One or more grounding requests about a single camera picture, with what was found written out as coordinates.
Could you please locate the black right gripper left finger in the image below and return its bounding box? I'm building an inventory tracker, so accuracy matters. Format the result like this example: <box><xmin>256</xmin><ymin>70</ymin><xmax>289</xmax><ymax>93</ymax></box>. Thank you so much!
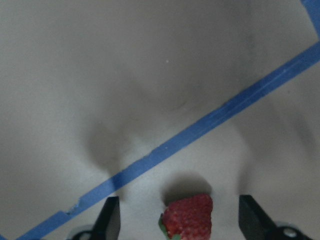
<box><xmin>91</xmin><ymin>196</ymin><xmax>121</xmax><ymax>240</ymax></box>

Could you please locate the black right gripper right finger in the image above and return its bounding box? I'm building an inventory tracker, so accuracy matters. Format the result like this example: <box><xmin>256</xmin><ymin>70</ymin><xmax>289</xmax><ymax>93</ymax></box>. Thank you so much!
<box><xmin>238</xmin><ymin>195</ymin><xmax>280</xmax><ymax>240</ymax></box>

